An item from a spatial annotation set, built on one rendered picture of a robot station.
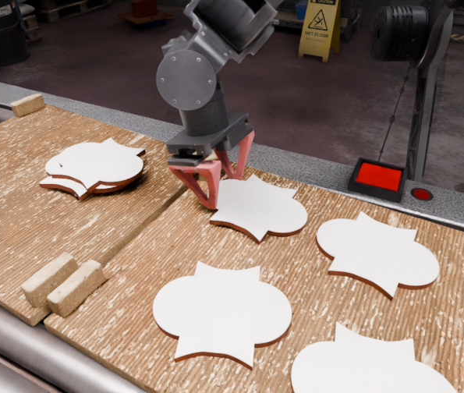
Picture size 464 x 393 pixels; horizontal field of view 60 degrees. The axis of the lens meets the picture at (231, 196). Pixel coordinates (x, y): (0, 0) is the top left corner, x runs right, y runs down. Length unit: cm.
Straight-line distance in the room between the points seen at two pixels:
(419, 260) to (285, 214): 16
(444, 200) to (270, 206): 27
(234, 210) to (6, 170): 36
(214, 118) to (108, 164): 20
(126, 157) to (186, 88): 24
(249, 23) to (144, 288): 30
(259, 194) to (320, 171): 15
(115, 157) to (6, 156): 20
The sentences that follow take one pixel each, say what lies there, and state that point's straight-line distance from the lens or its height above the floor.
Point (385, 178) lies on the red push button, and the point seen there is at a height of 93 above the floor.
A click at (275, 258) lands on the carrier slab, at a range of 47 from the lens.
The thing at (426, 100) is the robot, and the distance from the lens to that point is 156.
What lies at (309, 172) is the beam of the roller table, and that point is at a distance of 65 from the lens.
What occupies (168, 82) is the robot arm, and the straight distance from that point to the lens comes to 39.
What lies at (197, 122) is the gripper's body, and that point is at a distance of 48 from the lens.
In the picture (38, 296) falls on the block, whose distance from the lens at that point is 46.
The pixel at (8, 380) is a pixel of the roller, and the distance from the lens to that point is 45.
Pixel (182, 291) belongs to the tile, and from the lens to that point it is 43.
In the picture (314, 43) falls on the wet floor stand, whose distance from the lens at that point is 404.
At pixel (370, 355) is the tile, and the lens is 40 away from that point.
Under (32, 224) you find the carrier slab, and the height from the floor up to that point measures 94.
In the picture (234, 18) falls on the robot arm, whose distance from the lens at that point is 45.
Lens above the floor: 127
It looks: 37 degrees down
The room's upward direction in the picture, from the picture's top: straight up
